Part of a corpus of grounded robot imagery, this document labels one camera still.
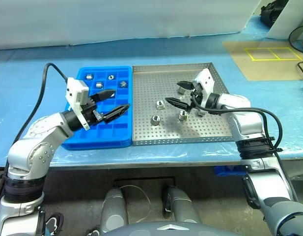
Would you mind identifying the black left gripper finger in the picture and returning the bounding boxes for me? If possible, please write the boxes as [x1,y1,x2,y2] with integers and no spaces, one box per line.
[103,103,131,124]
[92,89,116,103]

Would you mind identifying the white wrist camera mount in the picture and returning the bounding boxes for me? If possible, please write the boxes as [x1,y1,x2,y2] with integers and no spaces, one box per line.
[65,77,90,131]
[194,68,214,109]

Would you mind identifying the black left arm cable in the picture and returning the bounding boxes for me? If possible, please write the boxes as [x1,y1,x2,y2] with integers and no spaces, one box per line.
[0,62,70,205]

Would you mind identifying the white upright panel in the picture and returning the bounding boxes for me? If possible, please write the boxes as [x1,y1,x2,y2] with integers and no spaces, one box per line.
[265,0,303,40]

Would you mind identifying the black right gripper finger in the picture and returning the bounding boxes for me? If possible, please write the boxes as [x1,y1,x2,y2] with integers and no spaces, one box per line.
[165,96,192,112]
[176,80,195,91]

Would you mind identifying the blue plastic crate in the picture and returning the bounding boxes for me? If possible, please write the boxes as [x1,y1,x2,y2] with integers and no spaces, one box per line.
[214,165,248,177]

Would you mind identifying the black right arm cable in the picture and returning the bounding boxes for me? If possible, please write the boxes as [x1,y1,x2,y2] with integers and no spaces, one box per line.
[190,94,301,205]

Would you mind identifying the thin white floor cable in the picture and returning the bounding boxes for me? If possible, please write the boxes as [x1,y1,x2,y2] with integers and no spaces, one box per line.
[119,185,152,222]

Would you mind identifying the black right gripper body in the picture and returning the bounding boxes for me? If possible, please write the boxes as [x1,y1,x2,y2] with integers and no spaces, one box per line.
[189,82,204,111]

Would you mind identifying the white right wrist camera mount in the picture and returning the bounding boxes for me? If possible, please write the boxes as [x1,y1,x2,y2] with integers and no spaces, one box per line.
[194,68,214,109]

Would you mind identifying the grey left robot leg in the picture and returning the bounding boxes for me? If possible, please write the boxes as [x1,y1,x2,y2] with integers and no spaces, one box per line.
[101,186,129,233]

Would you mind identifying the brown table mat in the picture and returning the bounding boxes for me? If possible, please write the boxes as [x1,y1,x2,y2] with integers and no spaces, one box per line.
[221,39,303,81]

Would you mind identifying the grey right robot leg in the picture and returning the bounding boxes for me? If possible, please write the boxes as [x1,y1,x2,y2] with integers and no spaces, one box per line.
[162,185,200,224]

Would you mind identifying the grey robot leg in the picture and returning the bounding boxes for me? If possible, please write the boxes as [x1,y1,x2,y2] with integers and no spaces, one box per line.
[162,185,200,224]
[101,186,129,233]

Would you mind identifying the black looped cable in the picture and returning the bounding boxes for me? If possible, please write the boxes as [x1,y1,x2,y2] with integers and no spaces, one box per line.
[288,24,303,54]

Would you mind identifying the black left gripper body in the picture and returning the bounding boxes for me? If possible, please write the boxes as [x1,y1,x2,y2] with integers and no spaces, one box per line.
[81,97,105,127]

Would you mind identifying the black bag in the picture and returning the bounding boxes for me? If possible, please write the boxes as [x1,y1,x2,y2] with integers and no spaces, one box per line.
[260,0,289,28]

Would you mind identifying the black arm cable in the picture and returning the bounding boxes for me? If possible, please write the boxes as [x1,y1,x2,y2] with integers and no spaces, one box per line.
[190,94,301,205]
[0,62,70,205]

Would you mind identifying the perforated metal tray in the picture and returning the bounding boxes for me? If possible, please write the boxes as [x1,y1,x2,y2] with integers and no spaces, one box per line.
[131,62,234,147]

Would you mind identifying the blue compartment tray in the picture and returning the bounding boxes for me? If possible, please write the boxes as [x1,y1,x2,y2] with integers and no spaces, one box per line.
[60,65,133,151]

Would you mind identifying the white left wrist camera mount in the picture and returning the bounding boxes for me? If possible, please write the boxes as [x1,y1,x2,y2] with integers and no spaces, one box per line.
[65,77,90,131]

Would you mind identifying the grey robot torso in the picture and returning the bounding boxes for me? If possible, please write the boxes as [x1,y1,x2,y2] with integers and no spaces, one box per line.
[102,220,230,236]

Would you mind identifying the white backdrop sheet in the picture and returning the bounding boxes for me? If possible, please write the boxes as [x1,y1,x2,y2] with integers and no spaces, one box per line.
[0,0,265,51]

